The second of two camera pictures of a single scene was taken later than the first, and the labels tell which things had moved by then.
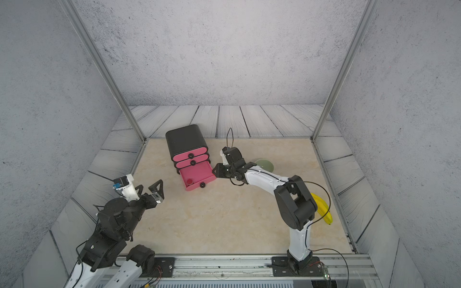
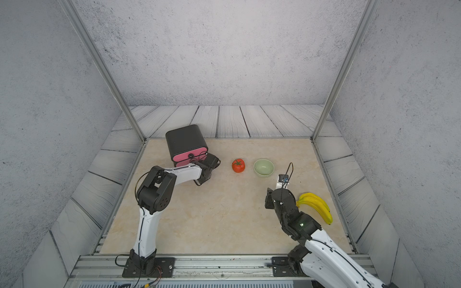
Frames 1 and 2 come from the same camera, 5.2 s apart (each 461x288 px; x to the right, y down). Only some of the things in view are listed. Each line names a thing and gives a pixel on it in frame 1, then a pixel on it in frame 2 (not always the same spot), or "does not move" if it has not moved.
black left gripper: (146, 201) to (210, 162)
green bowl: (266, 164) does not move
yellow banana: (322, 208) does not move
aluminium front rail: (349, 271) does not move
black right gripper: (219, 173) to (269, 198)
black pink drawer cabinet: (190, 155) does not move
